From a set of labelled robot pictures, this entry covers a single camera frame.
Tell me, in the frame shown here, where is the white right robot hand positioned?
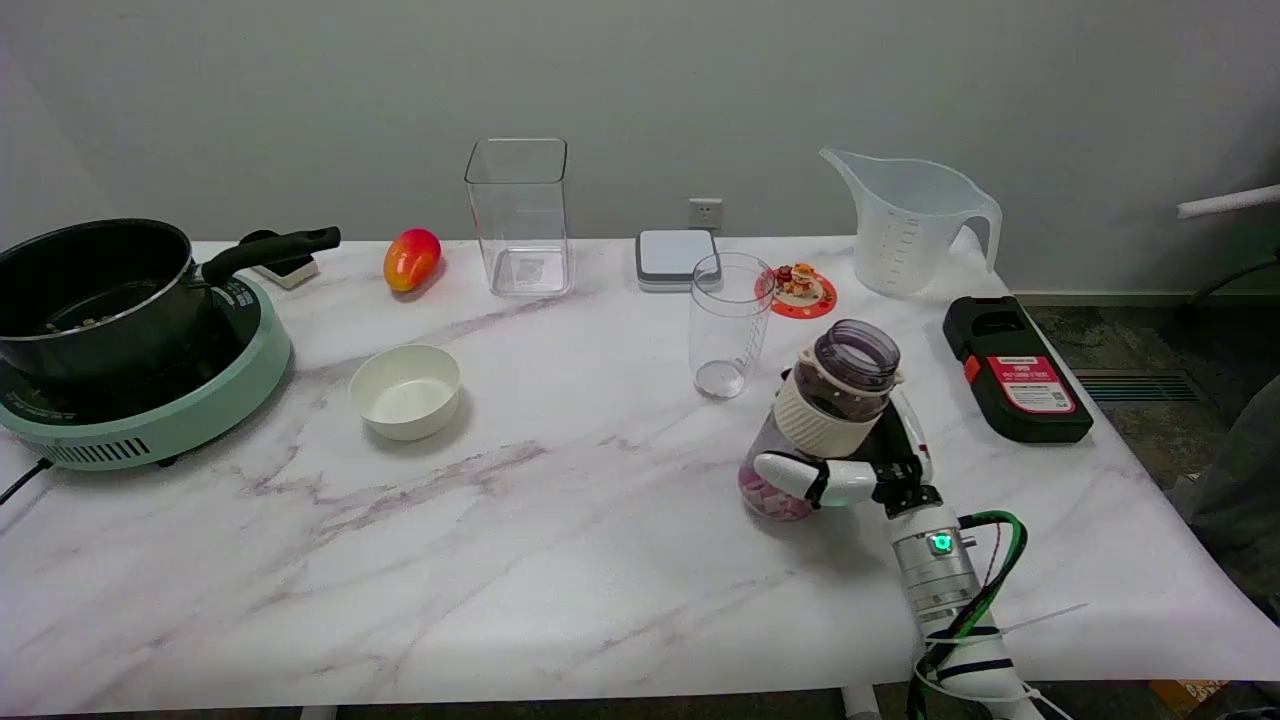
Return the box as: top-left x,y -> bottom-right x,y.
753,372 -> 943,517

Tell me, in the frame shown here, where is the clear bottle with white sleeve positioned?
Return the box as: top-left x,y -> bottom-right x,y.
738,320 -> 904,522

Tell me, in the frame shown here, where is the tall clear measuring cup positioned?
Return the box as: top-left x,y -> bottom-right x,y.
688,252 -> 776,401

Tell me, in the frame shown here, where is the large translucent measuring jug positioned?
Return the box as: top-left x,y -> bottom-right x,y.
819,148 -> 1003,299

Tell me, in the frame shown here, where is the red round coaster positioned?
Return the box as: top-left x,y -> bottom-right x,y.
755,264 -> 838,320

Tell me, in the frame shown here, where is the black device with red label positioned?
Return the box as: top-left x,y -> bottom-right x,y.
943,295 -> 1094,444

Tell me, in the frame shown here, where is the white zip tie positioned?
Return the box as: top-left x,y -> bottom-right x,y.
1000,603 -> 1089,636

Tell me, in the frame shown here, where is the white grey kitchen scale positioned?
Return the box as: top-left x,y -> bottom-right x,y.
635,229 -> 721,293

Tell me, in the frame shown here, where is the floor vent grille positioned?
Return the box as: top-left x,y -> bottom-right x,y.
1075,370 -> 1191,404

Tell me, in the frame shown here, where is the grey fabric chair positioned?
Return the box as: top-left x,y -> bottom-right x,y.
1170,375 -> 1280,621

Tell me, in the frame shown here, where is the orange cardboard box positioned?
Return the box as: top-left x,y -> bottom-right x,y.
1150,680 -> 1229,713

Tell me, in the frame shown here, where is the clear square container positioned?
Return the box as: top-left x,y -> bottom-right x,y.
464,138 -> 574,298

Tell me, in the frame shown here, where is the white bowl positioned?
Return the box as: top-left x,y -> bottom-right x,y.
349,344 -> 462,442

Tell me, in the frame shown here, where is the white pipe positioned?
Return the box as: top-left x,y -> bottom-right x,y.
1177,185 -> 1280,220

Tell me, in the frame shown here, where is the red yellow mango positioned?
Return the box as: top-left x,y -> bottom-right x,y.
383,228 -> 443,293

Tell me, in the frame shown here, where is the green induction cooker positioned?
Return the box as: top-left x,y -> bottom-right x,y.
0,272 -> 293,472

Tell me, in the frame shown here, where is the black saucepan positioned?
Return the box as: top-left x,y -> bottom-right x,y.
0,218 -> 342,386

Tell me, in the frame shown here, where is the green robot cable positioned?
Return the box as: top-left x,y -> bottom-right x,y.
925,510 -> 1029,681

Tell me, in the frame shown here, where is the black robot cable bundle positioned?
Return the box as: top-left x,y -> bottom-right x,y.
905,515 -> 1023,720

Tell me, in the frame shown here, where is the black cooker power cord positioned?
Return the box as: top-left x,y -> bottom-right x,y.
0,458 -> 51,506

